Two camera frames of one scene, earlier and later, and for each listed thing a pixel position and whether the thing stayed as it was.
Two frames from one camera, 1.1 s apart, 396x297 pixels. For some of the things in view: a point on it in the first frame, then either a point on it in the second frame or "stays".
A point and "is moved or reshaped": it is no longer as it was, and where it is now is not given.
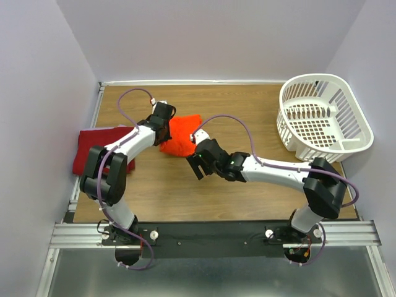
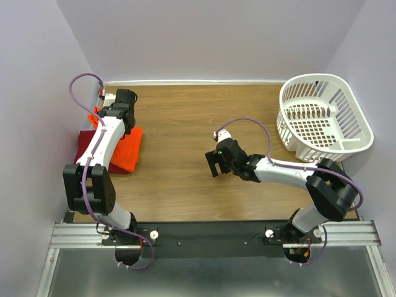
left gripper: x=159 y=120 to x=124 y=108
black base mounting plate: x=239 y=239 stays
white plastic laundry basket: x=322 y=116 stays
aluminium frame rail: x=89 y=236 stays
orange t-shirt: x=180 y=129 is moved or reshaped
